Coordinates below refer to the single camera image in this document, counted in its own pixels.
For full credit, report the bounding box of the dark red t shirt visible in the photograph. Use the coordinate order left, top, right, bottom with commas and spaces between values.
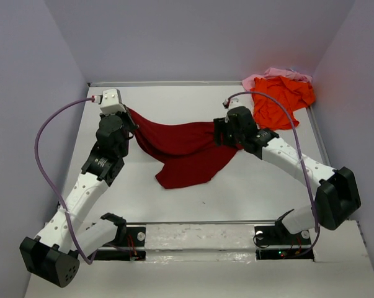
130, 109, 241, 189

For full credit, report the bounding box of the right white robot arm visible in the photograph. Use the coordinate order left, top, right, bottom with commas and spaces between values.
213, 106, 361, 243

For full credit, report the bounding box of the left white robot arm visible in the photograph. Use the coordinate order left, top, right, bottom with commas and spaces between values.
19, 105, 138, 288

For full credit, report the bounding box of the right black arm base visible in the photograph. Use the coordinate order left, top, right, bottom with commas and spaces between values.
252, 210, 314, 261

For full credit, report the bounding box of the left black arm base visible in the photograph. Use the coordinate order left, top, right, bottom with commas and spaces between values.
92, 213, 146, 261

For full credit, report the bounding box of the orange t shirt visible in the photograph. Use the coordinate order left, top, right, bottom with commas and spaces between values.
251, 76, 315, 130

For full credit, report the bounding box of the pink t shirt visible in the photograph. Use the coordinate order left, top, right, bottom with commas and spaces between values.
242, 68, 313, 94

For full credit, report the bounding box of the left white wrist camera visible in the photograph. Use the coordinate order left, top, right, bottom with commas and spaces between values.
99, 88, 126, 115

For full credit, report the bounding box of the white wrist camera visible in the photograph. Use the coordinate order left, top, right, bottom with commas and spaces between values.
99, 88, 126, 115
223, 97, 246, 110

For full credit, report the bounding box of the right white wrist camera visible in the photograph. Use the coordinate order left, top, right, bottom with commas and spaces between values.
223, 97, 246, 110

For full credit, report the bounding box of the aluminium table edge rail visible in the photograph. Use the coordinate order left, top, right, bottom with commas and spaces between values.
87, 81, 242, 88

